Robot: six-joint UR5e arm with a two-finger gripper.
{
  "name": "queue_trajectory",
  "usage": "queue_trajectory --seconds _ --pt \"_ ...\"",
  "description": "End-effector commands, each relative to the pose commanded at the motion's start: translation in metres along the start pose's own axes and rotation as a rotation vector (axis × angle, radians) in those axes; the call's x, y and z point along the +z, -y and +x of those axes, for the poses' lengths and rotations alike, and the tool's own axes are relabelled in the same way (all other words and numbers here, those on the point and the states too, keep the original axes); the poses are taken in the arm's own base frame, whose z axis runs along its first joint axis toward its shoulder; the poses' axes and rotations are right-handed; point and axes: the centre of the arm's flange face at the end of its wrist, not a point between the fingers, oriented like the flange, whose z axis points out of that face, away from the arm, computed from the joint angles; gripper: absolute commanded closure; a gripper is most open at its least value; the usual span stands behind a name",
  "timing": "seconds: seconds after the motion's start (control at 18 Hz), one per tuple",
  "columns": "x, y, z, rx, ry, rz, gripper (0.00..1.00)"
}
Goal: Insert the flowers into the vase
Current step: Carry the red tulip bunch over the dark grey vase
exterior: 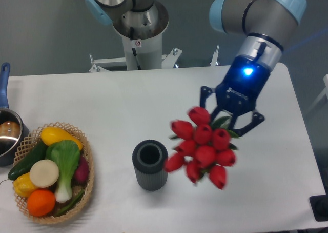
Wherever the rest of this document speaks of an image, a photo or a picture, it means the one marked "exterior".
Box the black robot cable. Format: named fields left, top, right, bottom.
left=129, top=27, right=142, bottom=70

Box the woven wicker basket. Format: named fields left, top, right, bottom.
left=13, top=122, right=94, bottom=224

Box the black device at table edge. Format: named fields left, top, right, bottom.
left=309, top=195, right=327, bottom=222

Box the dark grey ribbed vase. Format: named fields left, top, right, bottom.
left=132, top=140, right=168, bottom=191

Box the red tulip bouquet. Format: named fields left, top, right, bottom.
left=164, top=106, right=239, bottom=189

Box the green cucumber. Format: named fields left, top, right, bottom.
left=8, top=141, right=48, bottom=181

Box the white metal frame right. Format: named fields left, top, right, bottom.
left=305, top=74, right=327, bottom=117

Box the beige round bun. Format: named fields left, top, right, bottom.
left=29, top=159, right=59, bottom=188

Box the orange fruit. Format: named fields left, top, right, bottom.
left=27, top=189, right=56, bottom=217

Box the yellow lemon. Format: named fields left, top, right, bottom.
left=13, top=172, right=38, bottom=198

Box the blue handled saucepan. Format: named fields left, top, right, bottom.
left=1, top=63, right=29, bottom=167

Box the green bean pod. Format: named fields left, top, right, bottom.
left=53, top=190, right=85, bottom=217

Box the green bok choy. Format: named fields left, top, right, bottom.
left=46, top=140, right=80, bottom=203

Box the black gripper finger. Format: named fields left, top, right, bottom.
left=231, top=110, right=265, bottom=136
left=199, top=86, right=215, bottom=109

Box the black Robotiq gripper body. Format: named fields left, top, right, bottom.
left=211, top=56, right=271, bottom=129

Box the purple sweet potato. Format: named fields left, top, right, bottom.
left=73, top=156, right=89, bottom=184

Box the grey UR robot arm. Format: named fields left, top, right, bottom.
left=85, top=0, right=307, bottom=136

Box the yellow squash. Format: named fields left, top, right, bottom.
left=40, top=127, right=83, bottom=151

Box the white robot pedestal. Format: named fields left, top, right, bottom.
left=85, top=0, right=182, bottom=72

